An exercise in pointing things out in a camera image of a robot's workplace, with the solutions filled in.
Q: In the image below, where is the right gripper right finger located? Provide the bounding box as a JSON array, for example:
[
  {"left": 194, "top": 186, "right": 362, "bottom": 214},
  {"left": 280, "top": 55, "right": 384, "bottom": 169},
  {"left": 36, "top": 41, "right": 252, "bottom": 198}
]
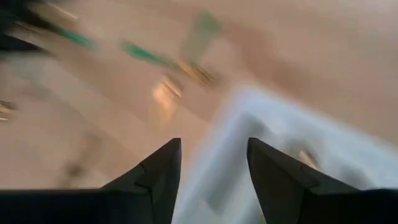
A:
[{"left": 246, "top": 137, "right": 398, "bottom": 224}]

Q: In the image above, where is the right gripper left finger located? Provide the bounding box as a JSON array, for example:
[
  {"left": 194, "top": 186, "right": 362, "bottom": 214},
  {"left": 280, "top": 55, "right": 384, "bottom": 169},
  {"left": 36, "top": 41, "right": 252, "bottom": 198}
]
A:
[{"left": 0, "top": 138, "right": 183, "bottom": 224}]

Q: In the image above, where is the gold knife green handle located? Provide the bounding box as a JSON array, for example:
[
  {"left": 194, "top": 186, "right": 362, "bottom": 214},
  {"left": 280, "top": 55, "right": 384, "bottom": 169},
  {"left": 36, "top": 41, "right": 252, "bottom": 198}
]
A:
[{"left": 119, "top": 39, "right": 218, "bottom": 86}]

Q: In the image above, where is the white cutlery tray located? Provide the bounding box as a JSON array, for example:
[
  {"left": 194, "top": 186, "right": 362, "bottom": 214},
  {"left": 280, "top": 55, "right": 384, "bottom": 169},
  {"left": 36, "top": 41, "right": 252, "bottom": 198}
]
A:
[{"left": 172, "top": 85, "right": 398, "bottom": 224}]

